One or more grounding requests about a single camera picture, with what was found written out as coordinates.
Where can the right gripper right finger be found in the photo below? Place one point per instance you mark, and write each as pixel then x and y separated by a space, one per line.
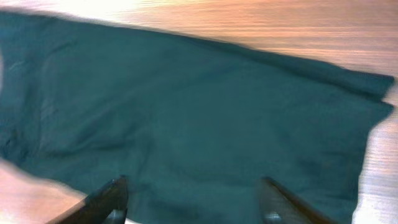
pixel 278 205

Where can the black shorts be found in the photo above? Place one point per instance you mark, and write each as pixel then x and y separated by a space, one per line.
pixel 194 124

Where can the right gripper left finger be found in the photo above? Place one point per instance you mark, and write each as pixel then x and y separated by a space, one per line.
pixel 107 205

